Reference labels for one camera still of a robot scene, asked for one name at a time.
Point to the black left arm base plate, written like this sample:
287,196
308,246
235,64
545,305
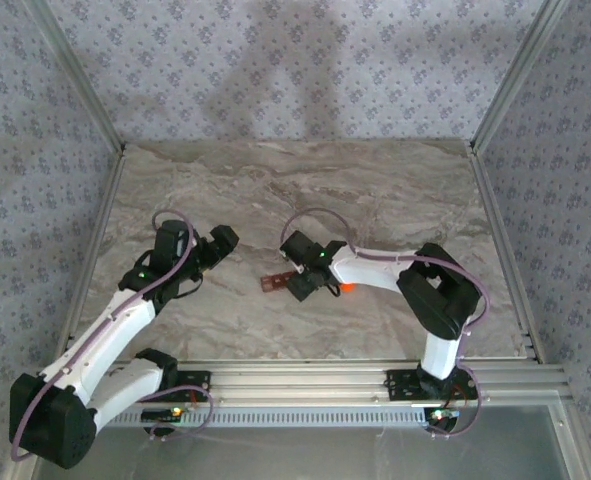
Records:
195,385

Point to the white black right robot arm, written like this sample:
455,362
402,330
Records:
370,275

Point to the aluminium side rail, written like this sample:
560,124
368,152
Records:
496,225
99,225

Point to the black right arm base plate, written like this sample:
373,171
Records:
400,385

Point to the grey metal sheet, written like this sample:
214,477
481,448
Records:
300,455

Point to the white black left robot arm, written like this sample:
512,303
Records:
125,320

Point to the aluminium frame post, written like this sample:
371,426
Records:
82,75
515,75

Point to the aluminium mounting rail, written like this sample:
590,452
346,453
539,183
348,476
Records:
300,382

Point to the brown brick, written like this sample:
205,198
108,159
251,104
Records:
274,282

